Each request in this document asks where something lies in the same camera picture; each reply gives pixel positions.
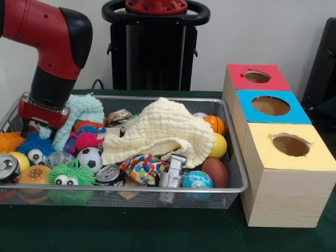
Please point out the yellow ball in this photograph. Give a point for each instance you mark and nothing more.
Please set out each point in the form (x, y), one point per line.
(220, 145)

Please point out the cream waffle cloth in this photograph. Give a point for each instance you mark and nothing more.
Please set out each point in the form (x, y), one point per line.
(162, 128)

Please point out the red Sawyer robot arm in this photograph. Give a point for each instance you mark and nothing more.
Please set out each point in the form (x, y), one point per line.
(39, 26)

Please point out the green spiky toy with eyes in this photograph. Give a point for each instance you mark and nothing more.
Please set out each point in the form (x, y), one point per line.
(69, 173)

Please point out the dark green table cloth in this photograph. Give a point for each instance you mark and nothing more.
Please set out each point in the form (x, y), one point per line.
(131, 231)

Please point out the silver drink can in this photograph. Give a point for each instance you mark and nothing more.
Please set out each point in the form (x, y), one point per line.
(9, 166)

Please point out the black chair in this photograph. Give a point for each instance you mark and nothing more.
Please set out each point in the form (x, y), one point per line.
(323, 65)

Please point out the blue spiky ball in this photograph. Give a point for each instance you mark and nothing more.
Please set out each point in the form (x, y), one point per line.
(35, 144)

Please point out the blue globe ball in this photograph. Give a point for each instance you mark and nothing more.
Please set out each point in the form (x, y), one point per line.
(197, 179)

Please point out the brown toy football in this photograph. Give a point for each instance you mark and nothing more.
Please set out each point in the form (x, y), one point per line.
(216, 172)

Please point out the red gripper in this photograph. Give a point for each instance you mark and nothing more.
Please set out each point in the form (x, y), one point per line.
(42, 115)

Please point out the toy burger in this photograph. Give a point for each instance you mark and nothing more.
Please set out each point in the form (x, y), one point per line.
(34, 173)

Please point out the orange toy basketball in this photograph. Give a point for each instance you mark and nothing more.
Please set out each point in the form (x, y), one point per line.
(215, 123)

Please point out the wooden box with three holes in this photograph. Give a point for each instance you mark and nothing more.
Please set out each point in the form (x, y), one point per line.
(283, 199)

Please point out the light blue waffle cloth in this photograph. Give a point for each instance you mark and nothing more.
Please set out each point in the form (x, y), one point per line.
(84, 110)

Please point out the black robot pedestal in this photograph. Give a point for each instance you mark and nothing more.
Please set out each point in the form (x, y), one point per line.
(155, 52)

